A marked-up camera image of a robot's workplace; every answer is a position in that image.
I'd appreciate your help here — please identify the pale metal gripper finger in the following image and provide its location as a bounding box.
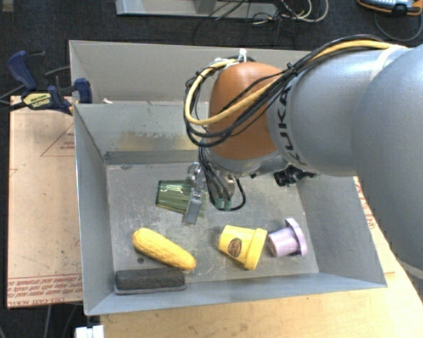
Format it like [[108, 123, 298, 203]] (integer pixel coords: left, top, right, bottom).
[[181, 189, 203, 227]]

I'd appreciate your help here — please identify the clear green glass cup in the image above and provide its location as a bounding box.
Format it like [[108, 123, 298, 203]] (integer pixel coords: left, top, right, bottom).
[[155, 179, 207, 215]]

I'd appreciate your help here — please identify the yellow toy corn cob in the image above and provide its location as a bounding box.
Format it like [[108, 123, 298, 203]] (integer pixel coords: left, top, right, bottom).
[[131, 227, 197, 272]]

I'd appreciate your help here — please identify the yellow cup with brown label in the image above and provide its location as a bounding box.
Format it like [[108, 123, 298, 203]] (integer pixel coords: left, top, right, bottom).
[[216, 224, 269, 272]]

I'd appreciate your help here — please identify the pale purple plastic cup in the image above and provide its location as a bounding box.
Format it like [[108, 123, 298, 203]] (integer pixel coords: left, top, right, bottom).
[[266, 217, 309, 258]]

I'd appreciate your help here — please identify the dark grey sponge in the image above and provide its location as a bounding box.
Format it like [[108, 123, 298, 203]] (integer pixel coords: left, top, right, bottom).
[[114, 267, 188, 296]]

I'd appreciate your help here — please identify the grey metal bin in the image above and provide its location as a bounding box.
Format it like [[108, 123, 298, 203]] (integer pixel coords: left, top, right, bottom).
[[68, 39, 388, 317]]

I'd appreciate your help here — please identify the black cylinder on white bracket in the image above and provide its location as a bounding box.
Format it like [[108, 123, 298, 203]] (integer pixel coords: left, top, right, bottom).
[[272, 165, 319, 188]]

